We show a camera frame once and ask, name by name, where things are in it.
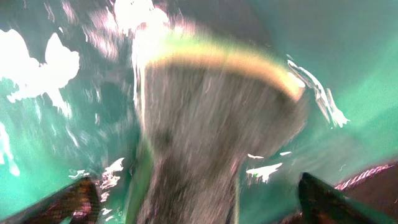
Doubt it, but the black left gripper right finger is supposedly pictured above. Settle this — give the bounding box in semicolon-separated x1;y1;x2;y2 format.
298;172;397;224

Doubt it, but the black water tray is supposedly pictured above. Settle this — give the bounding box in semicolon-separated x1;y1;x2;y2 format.
1;1;397;223

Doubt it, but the green yellow sponge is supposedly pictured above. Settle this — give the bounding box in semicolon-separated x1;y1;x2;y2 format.
132;40;307;223

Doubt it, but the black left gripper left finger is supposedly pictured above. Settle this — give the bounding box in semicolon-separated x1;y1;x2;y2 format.
9;177;101;224

